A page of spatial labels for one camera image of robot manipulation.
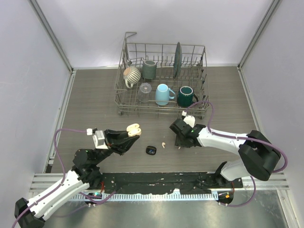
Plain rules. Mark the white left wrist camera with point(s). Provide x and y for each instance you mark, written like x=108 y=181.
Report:
x=98 y=138

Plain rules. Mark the dark green mug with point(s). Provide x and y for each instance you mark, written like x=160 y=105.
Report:
x=186 y=96

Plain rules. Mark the light blue mug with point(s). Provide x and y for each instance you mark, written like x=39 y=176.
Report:
x=164 y=94

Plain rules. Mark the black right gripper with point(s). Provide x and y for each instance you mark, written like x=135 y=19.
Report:
x=179 y=143

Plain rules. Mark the white slotted cable duct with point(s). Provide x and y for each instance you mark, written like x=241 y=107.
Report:
x=175 y=196

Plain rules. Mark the aluminium frame rail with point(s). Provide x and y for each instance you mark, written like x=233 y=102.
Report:
x=49 y=31

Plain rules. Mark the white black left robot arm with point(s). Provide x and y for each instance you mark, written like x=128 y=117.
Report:
x=85 y=174

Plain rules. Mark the black earbud charging case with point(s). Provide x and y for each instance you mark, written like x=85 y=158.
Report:
x=151 y=150

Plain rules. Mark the grey green cup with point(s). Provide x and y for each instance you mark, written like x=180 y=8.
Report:
x=149 y=69

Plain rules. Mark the metal wire dish rack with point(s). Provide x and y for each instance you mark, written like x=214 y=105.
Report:
x=193 y=73

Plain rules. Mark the clear drinking glass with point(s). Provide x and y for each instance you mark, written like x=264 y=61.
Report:
x=144 y=92

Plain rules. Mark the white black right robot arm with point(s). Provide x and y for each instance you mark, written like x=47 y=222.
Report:
x=257 y=156

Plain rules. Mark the dark green plate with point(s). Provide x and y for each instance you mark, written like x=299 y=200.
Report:
x=177 y=61

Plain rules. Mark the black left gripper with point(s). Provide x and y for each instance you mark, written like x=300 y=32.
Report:
x=118 y=141

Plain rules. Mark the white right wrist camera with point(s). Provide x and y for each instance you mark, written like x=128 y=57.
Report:
x=188 y=119

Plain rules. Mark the pink white earbud case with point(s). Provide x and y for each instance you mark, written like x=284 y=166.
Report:
x=133 y=130

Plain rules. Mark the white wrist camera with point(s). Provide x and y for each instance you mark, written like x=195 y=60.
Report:
x=188 y=119
x=98 y=138

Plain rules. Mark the striped beige mug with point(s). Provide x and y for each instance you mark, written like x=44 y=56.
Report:
x=131 y=75

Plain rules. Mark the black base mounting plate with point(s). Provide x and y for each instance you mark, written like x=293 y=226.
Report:
x=159 y=183

